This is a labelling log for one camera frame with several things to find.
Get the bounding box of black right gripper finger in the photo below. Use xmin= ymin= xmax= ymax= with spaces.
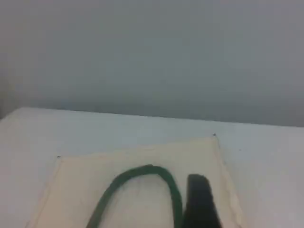
xmin=182 ymin=174 xmax=221 ymax=228

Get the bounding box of cream handbag with green handles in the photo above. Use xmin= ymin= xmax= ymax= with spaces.
xmin=28 ymin=136 xmax=241 ymax=228

